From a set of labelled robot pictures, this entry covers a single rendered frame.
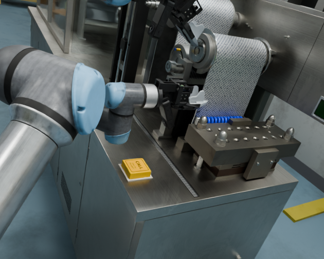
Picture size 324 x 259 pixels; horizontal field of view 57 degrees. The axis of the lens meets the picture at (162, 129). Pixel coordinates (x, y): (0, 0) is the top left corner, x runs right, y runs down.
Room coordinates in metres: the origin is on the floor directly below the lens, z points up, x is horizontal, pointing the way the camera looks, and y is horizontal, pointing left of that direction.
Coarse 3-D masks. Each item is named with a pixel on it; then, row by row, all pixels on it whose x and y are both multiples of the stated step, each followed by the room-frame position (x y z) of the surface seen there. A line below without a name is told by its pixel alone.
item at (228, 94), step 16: (208, 80) 0.97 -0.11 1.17; (224, 80) 1.01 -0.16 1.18; (240, 80) 1.05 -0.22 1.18; (256, 80) 1.09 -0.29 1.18; (208, 96) 0.98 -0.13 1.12; (224, 96) 1.02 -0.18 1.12; (240, 96) 1.06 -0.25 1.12; (208, 112) 1.00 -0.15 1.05; (224, 112) 1.04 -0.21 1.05; (240, 112) 1.08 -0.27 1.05
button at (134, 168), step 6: (126, 162) 0.75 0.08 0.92; (132, 162) 0.76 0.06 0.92; (138, 162) 0.76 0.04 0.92; (144, 162) 0.77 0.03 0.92; (126, 168) 0.73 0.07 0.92; (132, 168) 0.73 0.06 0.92; (138, 168) 0.74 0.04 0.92; (144, 168) 0.74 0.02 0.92; (126, 174) 0.72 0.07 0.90; (132, 174) 0.70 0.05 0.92; (138, 174) 0.72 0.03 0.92; (144, 174) 0.73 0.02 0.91; (150, 174) 0.74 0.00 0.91
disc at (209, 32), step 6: (204, 30) 1.03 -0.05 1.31; (210, 30) 1.00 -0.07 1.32; (210, 36) 1.00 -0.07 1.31; (216, 42) 0.97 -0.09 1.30; (216, 48) 0.96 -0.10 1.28; (216, 54) 0.96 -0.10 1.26; (210, 60) 0.97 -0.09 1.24; (192, 66) 1.03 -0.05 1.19; (210, 66) 0.96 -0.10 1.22; (198, 72) 1.00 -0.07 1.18; (204, 72) 0.98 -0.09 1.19
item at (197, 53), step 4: (200, 40) 1.00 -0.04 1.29; (200, 44) 1.00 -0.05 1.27; (204, 44) 0.99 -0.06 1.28; (192, 48) 1.02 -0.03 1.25; (196, 48) 1.01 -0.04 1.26; (200, 48) 0.99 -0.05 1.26; (204, 48) 0.98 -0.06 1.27; (192, 52) 1.02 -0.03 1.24; (196, 52) 1.00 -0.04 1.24; (200, 52) 0.99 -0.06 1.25; (204, 52) 0.97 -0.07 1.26; (192, 56) 1.01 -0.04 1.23; (196, 56) 1.00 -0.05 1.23; (200, 56) 0.98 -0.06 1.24; (204, 56) 0.98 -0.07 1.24; (196, 60) 0.99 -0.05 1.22; (200, 60) 0.98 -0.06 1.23
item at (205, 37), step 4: (200, 36) 1.02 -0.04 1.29; (204, 36) 1.00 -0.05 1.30; (208, 36) 0.99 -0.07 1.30; (204, 40) 1.00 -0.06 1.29; (208, 40) 0.98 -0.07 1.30; (208, 44) 0.98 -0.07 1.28; (208, 48) 0.97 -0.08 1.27; (212, 48) 0.97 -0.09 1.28; (208, 52) 0.96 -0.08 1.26; (208, 56) 0.96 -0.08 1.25; (192, 60) 1.02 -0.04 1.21; (204, 60) 0.97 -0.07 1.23; (208, 60) 0.96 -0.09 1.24; (196, 64) 1.00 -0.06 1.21; (200, 64) 0.98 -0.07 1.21; (204, 64) 0.97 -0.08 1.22; (200, 68) 0.99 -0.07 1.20
